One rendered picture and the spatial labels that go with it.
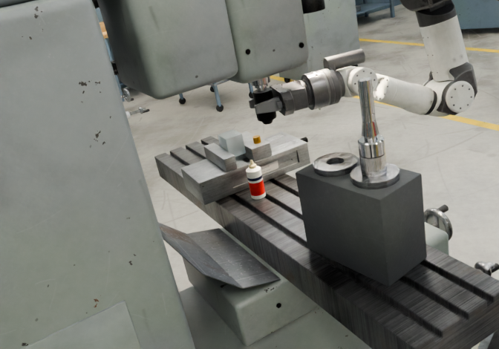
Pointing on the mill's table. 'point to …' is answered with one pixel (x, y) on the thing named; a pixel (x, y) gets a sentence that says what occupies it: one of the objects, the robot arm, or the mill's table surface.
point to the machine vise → (203, 184)
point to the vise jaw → (258, 151)
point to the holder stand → (363, 216)
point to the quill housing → (265, 24)
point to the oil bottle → (255, 181)
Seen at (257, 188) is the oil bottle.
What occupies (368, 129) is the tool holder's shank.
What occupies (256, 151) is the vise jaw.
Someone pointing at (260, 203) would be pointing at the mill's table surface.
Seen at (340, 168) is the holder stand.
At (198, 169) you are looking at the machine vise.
